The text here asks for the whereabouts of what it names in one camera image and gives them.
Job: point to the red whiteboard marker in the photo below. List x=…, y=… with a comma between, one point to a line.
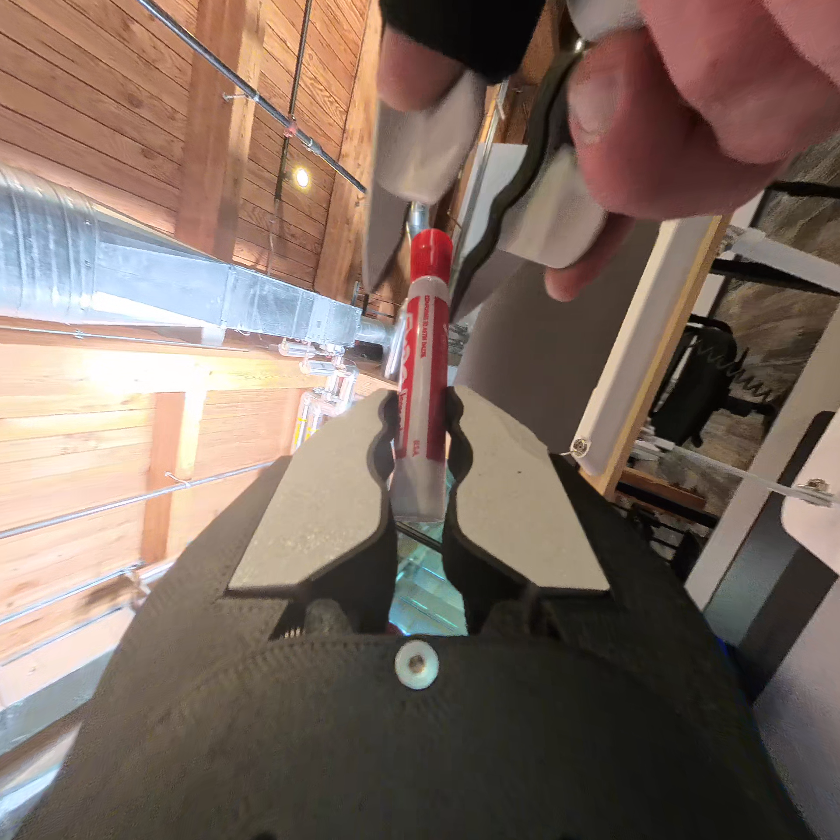
x=423, y=368

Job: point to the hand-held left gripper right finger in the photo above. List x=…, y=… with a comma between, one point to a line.
x=525, y=525

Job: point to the black desk chair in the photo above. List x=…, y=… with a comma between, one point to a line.
x=702, y=374

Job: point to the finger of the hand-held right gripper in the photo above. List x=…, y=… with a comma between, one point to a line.
x=407, y=171
x=525, y=223

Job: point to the wall spot lamp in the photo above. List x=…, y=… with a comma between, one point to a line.
x=302, y=176

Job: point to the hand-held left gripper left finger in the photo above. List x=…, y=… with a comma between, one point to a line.
x=315, y=525

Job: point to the black backdrop board stand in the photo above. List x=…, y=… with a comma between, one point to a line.
x=551, y=315

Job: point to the silver ceiling duct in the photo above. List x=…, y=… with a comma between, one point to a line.
x=145, y=269

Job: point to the person's right hand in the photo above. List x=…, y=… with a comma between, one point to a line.
x=709, y=105

